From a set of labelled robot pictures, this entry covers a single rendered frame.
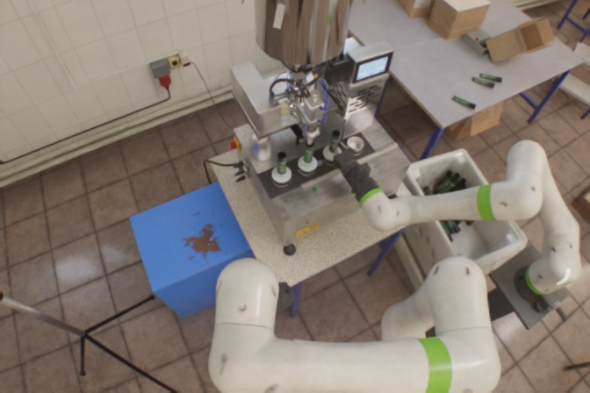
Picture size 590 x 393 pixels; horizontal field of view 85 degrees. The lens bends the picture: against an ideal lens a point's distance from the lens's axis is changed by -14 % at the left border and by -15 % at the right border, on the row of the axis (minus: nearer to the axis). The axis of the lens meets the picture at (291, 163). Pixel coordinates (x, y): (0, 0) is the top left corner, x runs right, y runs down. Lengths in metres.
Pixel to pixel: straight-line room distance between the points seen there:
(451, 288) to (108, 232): 2.30
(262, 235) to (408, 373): 1.09
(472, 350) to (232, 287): 0.44
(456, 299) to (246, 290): 0.40
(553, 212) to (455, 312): 0.78
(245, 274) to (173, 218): 1.30
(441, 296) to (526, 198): 0.49
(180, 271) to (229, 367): 1.21
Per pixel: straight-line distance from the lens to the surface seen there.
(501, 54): 2.73
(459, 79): 2.52
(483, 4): 2.89
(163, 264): 1.82
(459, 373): 0.73
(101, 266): 2.63
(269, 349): 0.62
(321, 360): 0.64
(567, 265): 1.49
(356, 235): 1.67
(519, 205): 1.17
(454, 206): 1.26
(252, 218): 1.67
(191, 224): 1.87
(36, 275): 2.84
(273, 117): 1.28
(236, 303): 0.63
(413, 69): 2.45
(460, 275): 0.79
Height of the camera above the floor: 2.25
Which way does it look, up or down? 55 degrees down
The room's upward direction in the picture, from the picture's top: 3 degrees clockwise
